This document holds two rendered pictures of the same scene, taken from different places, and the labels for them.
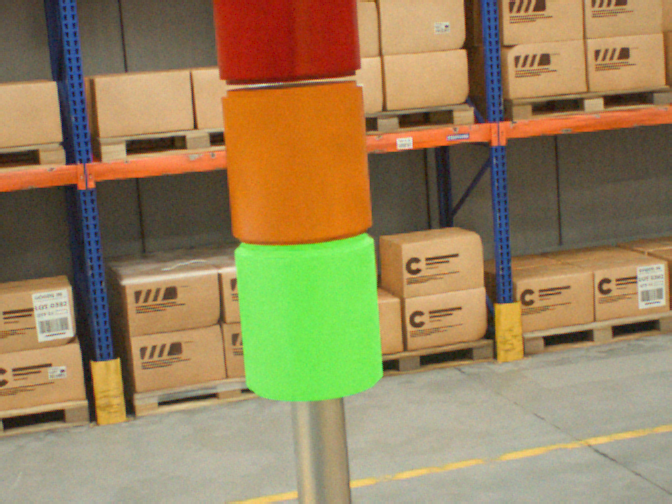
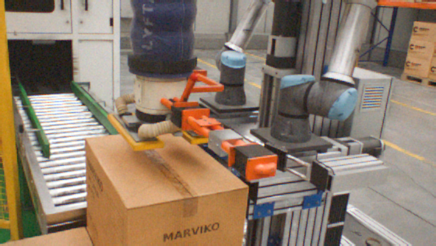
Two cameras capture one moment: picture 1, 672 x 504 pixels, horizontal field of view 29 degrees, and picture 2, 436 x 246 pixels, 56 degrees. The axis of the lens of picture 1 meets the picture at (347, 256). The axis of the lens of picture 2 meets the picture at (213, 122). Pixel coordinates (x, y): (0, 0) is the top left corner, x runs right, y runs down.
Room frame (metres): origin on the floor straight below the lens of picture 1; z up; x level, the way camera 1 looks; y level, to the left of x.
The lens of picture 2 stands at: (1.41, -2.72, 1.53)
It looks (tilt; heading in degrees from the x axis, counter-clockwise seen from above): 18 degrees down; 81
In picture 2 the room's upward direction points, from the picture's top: 4 degrees clockwise
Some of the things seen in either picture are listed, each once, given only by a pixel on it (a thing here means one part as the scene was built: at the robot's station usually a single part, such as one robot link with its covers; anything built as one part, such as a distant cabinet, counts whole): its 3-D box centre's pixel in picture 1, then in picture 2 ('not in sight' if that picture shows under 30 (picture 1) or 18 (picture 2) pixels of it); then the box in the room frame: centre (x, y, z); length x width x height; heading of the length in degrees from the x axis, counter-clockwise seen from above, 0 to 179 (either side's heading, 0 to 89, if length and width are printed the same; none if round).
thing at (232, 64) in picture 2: not in sight; (232, 66); (1.78, -0.85, 1.20); 0.13 x 0.12 x 0.14; 90
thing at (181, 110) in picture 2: not in sight; (190, 115); (1.52, -1.57, 1.18); 0.10 x 0.08 x 0.06; 19
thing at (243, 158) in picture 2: not in sight; (251, 160); (1.63, -1.90, 1.18); 0.08 x 0.07 x 0.05; 109
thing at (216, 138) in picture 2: not in sight; (225, 142); (1.60, -1.77, 1.18); 0.07 x 0.07 x 0.04; 19
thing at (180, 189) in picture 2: not in sight; (156, 208); (1.44, -1.34, 0.74); 0.60 x 0.40 x 0.40; 109
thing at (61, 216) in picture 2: not in sight; (126, 203); (1.31, -1.00, 0.58); 0.70 x 0.03 x 0.06; 21
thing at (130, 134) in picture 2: not in sight; (133, 125); (1.35, -1.36, 1.08); 0.34 x 0.10 x 0.05; 109
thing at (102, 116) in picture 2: not in sight; (98, 107); (1.01, 0.52, 0.60); 1.60 x 0.10 x 0.09; 111
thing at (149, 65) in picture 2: not in sight; (163, 61); (1.45, -1.33, 1.30); 0.23 x 0.23 x 0.04
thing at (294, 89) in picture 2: not in sight; (297, 93); (1.93, -1.33, 1.20); 0.13 x 0.12 x 0.14; 133
